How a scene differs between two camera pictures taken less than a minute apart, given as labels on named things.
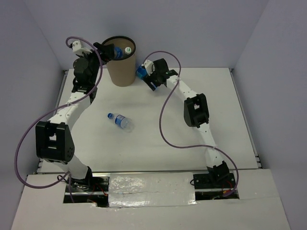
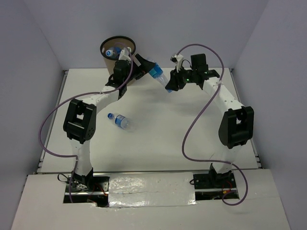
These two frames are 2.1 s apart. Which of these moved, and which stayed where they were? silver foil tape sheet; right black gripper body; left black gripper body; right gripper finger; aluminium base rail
Moved: right black gripper body; left black gripper body; right gripper finger
Stayed: aluminium base rail; silver foil tape sheet
